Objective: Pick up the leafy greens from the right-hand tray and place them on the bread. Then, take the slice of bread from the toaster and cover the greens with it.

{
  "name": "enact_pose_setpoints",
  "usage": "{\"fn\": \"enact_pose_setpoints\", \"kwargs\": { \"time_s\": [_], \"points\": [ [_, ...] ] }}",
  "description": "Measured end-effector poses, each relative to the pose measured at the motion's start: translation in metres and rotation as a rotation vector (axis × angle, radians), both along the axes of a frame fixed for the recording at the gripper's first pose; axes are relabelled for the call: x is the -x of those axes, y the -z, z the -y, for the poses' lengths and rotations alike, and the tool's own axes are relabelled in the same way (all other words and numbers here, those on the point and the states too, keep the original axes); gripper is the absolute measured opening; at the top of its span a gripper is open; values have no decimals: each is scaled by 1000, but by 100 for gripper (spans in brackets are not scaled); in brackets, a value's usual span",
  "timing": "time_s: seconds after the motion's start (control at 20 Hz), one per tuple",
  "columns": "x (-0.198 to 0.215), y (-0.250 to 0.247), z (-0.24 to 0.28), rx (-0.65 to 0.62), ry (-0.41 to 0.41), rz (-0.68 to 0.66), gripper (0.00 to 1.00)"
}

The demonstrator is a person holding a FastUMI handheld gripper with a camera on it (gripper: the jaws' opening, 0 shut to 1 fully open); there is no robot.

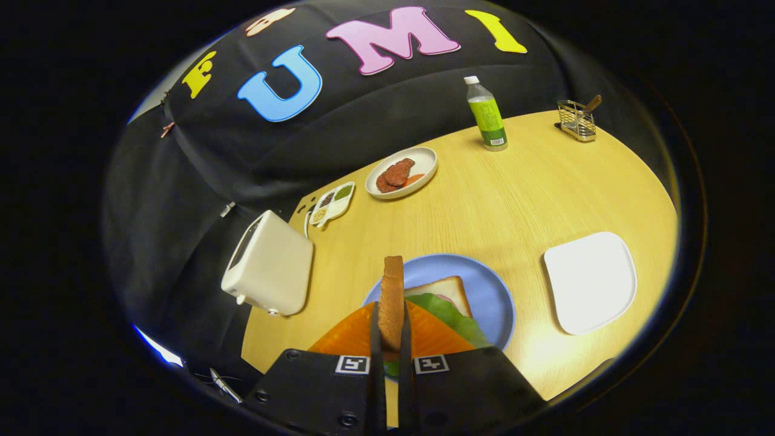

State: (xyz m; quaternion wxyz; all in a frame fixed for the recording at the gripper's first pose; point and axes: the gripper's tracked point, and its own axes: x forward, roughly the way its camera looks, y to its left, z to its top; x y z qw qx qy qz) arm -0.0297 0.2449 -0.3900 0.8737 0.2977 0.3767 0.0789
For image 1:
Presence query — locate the white bread slice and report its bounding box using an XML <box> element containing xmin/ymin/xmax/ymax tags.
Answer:
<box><xmin>403</xmin><ymin>276</ymin><xmax>473</xmax><ymax>320</ymax></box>

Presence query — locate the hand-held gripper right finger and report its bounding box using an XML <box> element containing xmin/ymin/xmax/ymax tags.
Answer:
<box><xmin>397</xmin><ymin>301</ymin><xmax>549</xmax><ymax>434</ymax></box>

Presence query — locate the blue round plate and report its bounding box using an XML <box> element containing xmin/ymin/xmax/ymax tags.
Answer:
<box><xmin>361</xmin><ymin>253</ymin><xmax>516</xmax><ymax>382</ymax></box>

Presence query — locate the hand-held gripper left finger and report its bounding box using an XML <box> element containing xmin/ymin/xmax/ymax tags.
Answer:
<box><xmin>241</xmin><ymin>301</ymin><xmax>388</xmax><ymax>436</ymax></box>

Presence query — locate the metal wire basket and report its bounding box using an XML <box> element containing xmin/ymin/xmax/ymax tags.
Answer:
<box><xmin>556</xmin><ymin>99</ymin><xmax>597</xmax><ymax>143</ymax></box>

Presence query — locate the white condiment tray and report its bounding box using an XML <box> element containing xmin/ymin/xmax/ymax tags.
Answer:
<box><xmin>308</xmin><ymin>181</ymin><xmax>356</xmax><ymax>230</ymax></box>

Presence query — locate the brown meat piece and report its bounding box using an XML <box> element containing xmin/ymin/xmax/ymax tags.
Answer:
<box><xmin>375</xmin><ymin>158</ymin><xmax>417</xmax><ymax>194</ymax></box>

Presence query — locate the green label plastic bottle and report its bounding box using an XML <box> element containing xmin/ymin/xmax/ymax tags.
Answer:
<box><xmin>463</xmin><ymin>75</ymin><xmax>509</xmax><ymax>151</ymax></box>

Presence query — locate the toasted bread slice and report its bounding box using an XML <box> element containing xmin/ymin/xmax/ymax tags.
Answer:
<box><xmin>378</xmin><ymin>255</ymin><xmax>405</xmax><ymax>353</ymax></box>

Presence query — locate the computer monitor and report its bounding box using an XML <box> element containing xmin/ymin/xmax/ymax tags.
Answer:
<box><xmin>133</xmin><ymin>326</ymin><xmax>184</xmax><ymax>368</ymax></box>

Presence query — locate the green lettuce leaf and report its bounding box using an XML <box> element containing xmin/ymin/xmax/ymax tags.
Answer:
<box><xmin>383</xmin><ymin>293</ymin><xmax>492</xmax><ymax>377</ymax></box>

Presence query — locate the beige round plate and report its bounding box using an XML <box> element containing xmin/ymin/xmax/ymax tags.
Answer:
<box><xmin>365</xmin><ymin>147</ymin><xmax>438</xmax><ymax>200</ymax></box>

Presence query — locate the white square plate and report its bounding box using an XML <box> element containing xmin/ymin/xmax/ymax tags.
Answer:
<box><xmin>543</xmin><ymin>231</ymin><xmax>638</xmax><ymax>336</ymax></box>

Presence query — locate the white toaster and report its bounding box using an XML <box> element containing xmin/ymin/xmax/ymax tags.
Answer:
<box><xmin>220</xmin><ymin>210</ymin><xmax>315</xmax><ymax>317</ymax></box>

